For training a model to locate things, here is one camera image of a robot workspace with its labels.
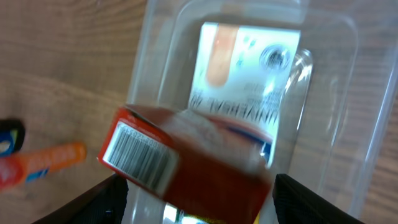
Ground white blue Hansaplast box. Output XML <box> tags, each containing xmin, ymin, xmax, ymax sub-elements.
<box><xmin>188</xmin><ymin>22</ymin><xmax>301</xmax><ymax>167</ymax></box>

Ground red orange small box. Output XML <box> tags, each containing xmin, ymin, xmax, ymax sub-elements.
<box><xmin>98</xmin><ymin>105</ymin><xmax>272</xmax><ymax>223</ymax></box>

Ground orange tube white cap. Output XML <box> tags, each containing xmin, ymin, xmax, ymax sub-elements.
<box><xmin>1</xmin><ymin>142</ymin><xmax>86</xmax><ymax>191</ymax></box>

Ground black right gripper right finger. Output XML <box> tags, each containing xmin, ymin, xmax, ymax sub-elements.
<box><xmin>272</xmin><ymin>174</ymin><xmax>364</xmax><ymax>224</ymax></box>

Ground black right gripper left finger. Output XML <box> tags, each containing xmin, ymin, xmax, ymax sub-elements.
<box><xmin>34</xmin><ymin>174</ymin><xmax>128</xmax><ymax>224</ymax></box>

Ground blue yellow VapoDrops box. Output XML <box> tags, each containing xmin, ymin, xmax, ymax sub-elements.
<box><xmin>175</xmin><ymin>214</ymin><xmax>223</xmax><ymax>224</ymax></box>

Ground clear plastic container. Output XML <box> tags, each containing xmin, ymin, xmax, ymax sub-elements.
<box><xmin>127</xmin><ymin>1</ymin><xmax>397</xmax><ymax>218</ymax></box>

